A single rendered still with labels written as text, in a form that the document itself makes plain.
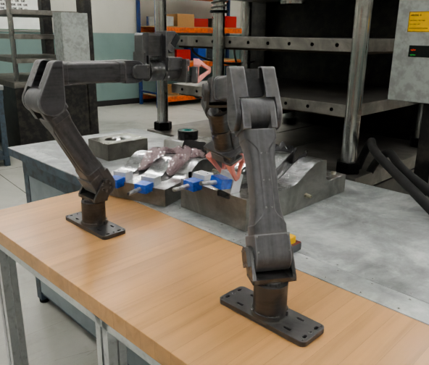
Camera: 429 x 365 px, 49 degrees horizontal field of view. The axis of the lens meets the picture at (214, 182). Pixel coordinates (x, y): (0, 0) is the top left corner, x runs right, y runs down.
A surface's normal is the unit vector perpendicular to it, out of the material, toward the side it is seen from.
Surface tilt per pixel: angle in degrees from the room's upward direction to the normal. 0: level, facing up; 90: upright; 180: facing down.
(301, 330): 0
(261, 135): 64
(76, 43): 90
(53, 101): 90
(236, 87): 54
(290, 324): 0
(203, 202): 90
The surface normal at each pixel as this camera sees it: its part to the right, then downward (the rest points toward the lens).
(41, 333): 0.01, -0.95
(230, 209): -0.71, 0.20
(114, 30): 0.65, 0.24
